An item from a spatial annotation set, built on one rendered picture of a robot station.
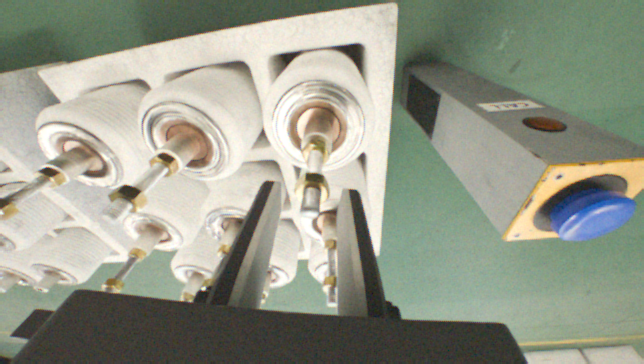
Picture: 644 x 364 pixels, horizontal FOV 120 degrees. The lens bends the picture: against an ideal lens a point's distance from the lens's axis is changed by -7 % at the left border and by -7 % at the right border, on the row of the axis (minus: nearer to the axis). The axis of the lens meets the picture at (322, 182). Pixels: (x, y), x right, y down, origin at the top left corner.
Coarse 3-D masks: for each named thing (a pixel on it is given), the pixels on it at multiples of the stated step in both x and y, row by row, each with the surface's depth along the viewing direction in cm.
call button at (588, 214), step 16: (592, 192) 12; (608, 192) 11; (560, 208) 13; (576, 208) 12; (592, 208) 11; (608, 208) 11; (624, 208) 11; (560, 224) 12; (576, 224) 12; (592, 224) 12; (608, 224) 12; (576, 240) 13
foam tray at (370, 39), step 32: (224, 32) 19; (256, 32) 19; (288, 32) 19; (320, 32) 19; (352, 32) 19; (384, 32) 18; (64, 64) 21; (96, 64) 21; (128, 64) 21; (160, 64) 21; (192, 64) 21; (256, 64) 20; (288, 64) 30; (384, 64) 20; (64, 96) 23; (384, 96) 22; (384, 128) 24; (256, 160) 28; (384, 160) 27; (288, 192) 31
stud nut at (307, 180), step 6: (306, 174) 11; (312, 174) 11; (318, 174) 11; (300, 180) 11; (306, 180) 10; (312, 180) 10; (318, 180) 10; (324, 180) 11; (294, 186) 11; (300, 186) 10; (306, 186) 10; (312, 186) 10; (318, 186) 10; (324, 186) 10; (294, 192) 11; (300, 192) 11; (324, 192) 11; (300, 198) 11; (324, 198) 11
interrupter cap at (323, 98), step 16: (320, 80) 15; (288, 96) 15; (304, 96) 15; (320, 96) 15; (336, 96) 15; (352, 96) 15; (288, 112) 16; (304, 112) 16; (320, 112) 16; (336, 112) 16; (352, 112) 16; (272, 128) 17; (288, 128) 17; (304, 128) 17; (336, 128) 17; (352, 128) 17; (288, 144) 18; (336, 144) 18; (352, 144) 18; (336, 160) 19
